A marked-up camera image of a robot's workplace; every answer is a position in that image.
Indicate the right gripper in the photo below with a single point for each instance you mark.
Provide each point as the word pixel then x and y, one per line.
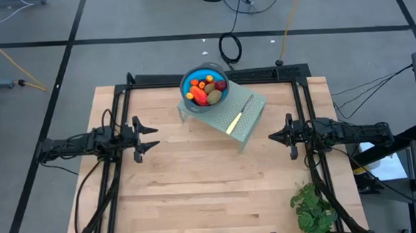
pixel 296 131

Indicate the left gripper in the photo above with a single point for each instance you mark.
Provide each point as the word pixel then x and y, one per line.
pixel 137 138

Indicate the orange-red fruit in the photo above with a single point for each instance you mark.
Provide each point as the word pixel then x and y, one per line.
pixel 203 103

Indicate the orange-red mango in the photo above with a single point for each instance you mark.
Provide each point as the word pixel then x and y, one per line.
pixel 198 94

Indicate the blue collapsible bowl grey rim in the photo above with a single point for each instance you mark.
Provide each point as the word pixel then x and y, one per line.
pixel 188 74

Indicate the brown-green kiwi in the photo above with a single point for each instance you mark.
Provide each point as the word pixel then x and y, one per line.
pixel 215 97
pixel 209 88

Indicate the large dark red fruit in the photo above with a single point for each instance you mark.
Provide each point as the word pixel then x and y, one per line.
pixel 221 85

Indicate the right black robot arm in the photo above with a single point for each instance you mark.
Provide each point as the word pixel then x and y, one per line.
pixel 351 132

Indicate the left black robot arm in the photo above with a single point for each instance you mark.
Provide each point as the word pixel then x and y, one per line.
pixel 77 143

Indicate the green perforated metal stand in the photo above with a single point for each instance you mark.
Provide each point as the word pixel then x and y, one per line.
pixel 236 118

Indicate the green artificial plant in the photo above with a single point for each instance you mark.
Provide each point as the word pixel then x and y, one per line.
pixel 311 211

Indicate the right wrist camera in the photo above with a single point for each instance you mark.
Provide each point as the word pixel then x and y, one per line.
pixel 294 153

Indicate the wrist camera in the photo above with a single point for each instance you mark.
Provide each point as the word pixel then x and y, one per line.
pixel 138 157
pixel 294 153

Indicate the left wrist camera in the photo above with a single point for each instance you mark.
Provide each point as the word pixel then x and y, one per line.
pixel 138 157

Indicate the black aluminium rig frame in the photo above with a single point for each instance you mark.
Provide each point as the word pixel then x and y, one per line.
pixel 149 79

